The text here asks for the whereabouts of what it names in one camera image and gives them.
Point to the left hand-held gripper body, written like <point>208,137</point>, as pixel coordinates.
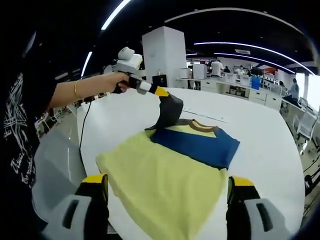
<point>130,65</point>

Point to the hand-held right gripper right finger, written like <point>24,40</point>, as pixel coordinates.
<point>242,200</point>

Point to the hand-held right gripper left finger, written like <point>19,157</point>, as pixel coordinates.
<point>92,197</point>

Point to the yellow blue grey garment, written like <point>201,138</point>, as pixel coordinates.
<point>162,180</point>

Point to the person's left hand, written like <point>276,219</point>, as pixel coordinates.
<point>113,82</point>

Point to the black cabinet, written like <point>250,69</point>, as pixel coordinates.
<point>160,80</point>

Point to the white pillar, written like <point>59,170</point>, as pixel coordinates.
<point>165,55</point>

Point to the ceiling light strip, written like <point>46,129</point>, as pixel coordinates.
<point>115,15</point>
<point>225,43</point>
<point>86,63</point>
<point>237,55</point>

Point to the white mesh chair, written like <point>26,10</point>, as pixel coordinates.
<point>306,125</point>

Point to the ceiling air vent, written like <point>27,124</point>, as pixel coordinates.
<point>242,51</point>

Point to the white counter cabinets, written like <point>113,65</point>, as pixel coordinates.
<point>257,96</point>

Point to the blue box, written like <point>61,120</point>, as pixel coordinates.
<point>255,83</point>

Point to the person in black t-shirt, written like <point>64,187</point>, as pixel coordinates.
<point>20,112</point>

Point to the black metal frame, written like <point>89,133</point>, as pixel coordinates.
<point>307,185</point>

